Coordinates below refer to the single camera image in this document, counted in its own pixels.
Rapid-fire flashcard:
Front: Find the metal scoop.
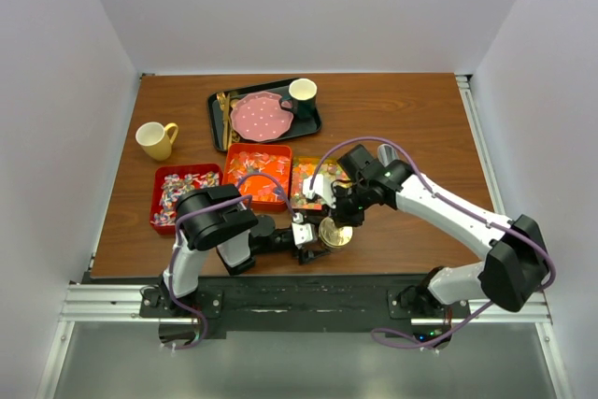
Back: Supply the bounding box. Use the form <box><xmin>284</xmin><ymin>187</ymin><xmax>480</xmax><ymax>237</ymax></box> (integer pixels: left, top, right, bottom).
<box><xmin>377</xmin><ymin>144</ymin><xmax>400</xmax><ymax>166</ymax></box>

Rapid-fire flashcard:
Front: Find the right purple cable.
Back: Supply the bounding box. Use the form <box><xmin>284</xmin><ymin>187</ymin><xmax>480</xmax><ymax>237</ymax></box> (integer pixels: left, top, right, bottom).
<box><xmin>307</xmin><ymin>136</ymin><xmax>558</xmax><ymax>349</ymax></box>

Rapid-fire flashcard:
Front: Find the black serving tray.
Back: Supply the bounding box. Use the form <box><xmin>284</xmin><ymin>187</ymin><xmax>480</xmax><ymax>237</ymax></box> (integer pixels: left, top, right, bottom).
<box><xmin>206</xmin><ymin>78</ymin><xmax>322</xmax><ymax>152</ymax></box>

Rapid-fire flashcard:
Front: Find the pink polka dot plate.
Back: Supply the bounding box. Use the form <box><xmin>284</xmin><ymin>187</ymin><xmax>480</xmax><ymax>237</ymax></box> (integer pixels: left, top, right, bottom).
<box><xmin>230</xmin><ymin>92</ymin><xmax>293</xmax><ymax>142</ymax></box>

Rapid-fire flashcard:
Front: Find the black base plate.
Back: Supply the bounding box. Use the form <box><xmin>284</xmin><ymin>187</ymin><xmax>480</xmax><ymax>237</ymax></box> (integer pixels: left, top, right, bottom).
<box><xmin>139</xmin><ymin>274</ymin><xmax>481</xmax><ymax>342</ymax></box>

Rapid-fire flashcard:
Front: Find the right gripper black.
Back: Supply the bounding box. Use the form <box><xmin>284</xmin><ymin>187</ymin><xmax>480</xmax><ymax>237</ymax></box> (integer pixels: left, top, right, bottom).
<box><xmin>321</xmin><ymin>180</ymin><xmax>373</xmax><ymax>229</ymax></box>

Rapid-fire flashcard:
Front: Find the yellow mug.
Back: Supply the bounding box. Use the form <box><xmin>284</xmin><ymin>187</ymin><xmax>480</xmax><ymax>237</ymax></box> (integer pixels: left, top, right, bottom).
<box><xmin>135</xmin><ymin>121</ymin><xmax>179</xmax><ymax>162</ymax></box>

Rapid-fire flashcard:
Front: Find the red tin of candies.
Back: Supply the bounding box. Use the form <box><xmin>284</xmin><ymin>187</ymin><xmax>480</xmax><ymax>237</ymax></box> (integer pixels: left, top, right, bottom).
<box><xmin>149</xmin><ymin>164</ymin><xmax>222</xmax><ymax>235</ymax></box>

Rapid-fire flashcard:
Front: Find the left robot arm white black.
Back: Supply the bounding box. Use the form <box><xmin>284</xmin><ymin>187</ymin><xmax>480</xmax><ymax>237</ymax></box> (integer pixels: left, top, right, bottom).
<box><xmin>159</xmin><ymin>184</ymin><xmax>324</xmax><ymax>317</ymax></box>

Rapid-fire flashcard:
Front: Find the gold tin of gummies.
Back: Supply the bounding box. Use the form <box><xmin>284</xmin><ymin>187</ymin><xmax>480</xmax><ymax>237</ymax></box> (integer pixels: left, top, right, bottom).
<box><xmin>290</xmin><ymin>157</ymin><xmax>349</xmax><ymax>210</ymax></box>

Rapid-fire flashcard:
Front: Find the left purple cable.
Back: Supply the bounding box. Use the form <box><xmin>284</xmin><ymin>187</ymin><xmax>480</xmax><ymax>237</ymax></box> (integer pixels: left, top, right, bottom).
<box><xmin>161</xmin><ymin>171</ymin><xmax>303</xmax><ymax>351</ymax></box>

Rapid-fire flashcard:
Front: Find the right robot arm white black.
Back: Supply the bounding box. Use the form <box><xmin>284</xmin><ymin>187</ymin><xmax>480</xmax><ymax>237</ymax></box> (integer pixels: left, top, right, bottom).
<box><xmin>331</xmin><ymin>145</ymin><xmax>550</xmax><ymax>318</ymax></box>

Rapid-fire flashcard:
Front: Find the gold cutlery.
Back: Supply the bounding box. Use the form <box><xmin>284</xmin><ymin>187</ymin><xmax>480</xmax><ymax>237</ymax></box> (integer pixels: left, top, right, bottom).
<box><xmin>217</xmin><ymin>92</ymin><xmax>240</xmax><ymax>150</ymax></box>

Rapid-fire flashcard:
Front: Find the gold jar lid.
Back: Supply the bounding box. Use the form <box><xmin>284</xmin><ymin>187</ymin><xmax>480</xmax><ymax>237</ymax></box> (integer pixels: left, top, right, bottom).
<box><xmin>318</xmin><ymin>217</ymin><xmax>353</xmax><ymax>249</ymax></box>

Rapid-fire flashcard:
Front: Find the purple cable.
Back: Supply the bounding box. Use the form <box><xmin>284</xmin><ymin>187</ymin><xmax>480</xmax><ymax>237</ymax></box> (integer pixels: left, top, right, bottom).
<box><xmin>161</xmin><ymin>171</ymin><xmax>303</xmax><ymax>351</ymax></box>
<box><xmin>307</xmin><ymin>136</ymin><xmax>558</xmax><ymax>349</ymax></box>

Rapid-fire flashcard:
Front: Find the dark green mug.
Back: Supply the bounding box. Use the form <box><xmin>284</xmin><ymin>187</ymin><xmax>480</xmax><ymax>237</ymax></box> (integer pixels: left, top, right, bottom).
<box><xmin>278</xmin><ymin>78</ymin><xmax>318</xmax><ymax>120</ymax></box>

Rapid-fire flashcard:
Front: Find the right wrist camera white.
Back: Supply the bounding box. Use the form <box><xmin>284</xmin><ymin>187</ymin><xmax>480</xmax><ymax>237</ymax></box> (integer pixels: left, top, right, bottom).
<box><xmin>302</xmin><ymin>174</ymin><xmax>335</xmax><ymax>208</ymax></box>

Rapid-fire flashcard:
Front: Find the orange tin of lollipops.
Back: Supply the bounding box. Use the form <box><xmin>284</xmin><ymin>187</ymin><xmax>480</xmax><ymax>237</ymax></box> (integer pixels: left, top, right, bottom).
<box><xmin>222</xmin><ymin>143</ymin><xmax>292</xmax><ymax>212</ymax></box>

